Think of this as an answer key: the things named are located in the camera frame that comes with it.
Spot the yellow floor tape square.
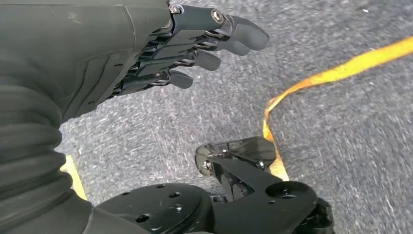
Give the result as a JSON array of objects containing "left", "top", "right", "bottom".
[
  {"left": 59, "top": 155, "right": 88, "bottom": 201},
  {"left": 263, "top": 35, "right": 413, "bottom": 182}
]

